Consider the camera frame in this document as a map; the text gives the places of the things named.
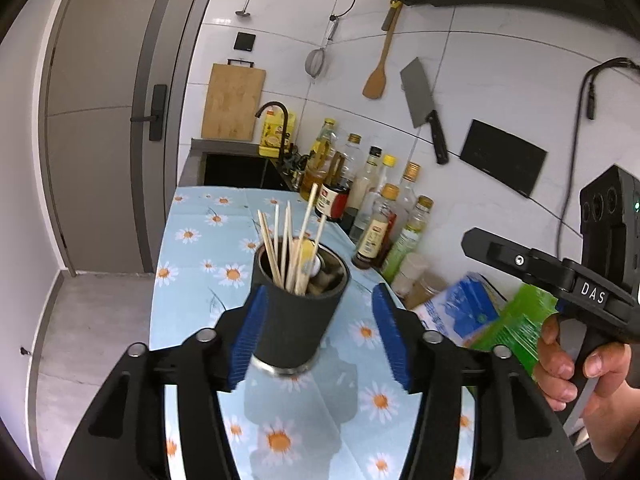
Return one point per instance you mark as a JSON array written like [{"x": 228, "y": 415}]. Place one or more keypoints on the wooden spatula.
[{"x": 377, "y": 80}]

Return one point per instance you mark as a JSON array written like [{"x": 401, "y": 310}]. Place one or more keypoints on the black wall socket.
[{"x": 245, "y": 41}]

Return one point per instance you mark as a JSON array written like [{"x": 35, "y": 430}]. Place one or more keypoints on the metal mesh strainer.
[{"x": 316, "y": 62}]

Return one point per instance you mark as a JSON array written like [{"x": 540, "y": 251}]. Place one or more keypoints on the black faucet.
[{"x": 284, "y": 125}]

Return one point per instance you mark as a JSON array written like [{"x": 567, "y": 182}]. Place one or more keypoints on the bunch of wooden chopsticks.
[{"x": 287, "y": 240}]

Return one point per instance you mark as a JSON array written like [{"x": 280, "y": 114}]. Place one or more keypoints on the black rectangular wall panel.
[{"x": 502, "y": 157}]

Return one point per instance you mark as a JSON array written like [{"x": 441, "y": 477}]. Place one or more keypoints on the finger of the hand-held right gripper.
[{"x": 505, "y": 257}]

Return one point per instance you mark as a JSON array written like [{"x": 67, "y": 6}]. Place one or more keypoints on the blue and white bag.
[{"x": 460, "y": 305}]

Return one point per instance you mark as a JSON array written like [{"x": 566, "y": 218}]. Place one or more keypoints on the dark kitchen sink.
[{"x": 235, "y": 165}]

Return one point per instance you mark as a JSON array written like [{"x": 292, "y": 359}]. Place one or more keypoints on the green plastic bag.
[{"x": 520, "y": 320}]

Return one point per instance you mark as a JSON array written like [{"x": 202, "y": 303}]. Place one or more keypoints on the row of condiment bottles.
[{"x": 370, "y": 200}]

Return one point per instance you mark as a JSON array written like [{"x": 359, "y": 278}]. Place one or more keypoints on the wooden cutting board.
[{"x": 233, "y": 102}]

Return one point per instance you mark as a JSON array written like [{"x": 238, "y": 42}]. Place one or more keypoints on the brown spice jar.
[{"x": 431, "y": 292}]

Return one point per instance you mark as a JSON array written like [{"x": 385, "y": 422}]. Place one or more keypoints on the yellow labelled bottle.
[{"x": 272, "y": 135}]

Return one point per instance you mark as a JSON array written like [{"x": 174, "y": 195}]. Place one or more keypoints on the blue daisy tablecloth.
[{"x": 200, "y": 245}]

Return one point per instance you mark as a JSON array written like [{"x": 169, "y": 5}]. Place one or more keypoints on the person's right hand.
[{"x": 552, "y": 365}]

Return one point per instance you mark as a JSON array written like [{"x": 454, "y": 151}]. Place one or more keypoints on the grey door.
[{"x": 100, "y": 110}]

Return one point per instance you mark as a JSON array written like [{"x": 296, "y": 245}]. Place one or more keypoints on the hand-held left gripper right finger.
[{"x": 392, "y": 340}]

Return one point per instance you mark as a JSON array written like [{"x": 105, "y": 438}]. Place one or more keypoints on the black utensil holder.
[{"x": 295, "y": 320}]

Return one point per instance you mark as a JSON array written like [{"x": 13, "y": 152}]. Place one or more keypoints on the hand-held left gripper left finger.
[{"x": 248, "y": 340}]

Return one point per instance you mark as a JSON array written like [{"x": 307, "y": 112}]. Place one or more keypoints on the white ceramic spoon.
[{"x": 316, "y": 266}]

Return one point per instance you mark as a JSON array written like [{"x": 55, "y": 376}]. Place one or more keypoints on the clear jar white lid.
[{"x": 412, "y": 272}]

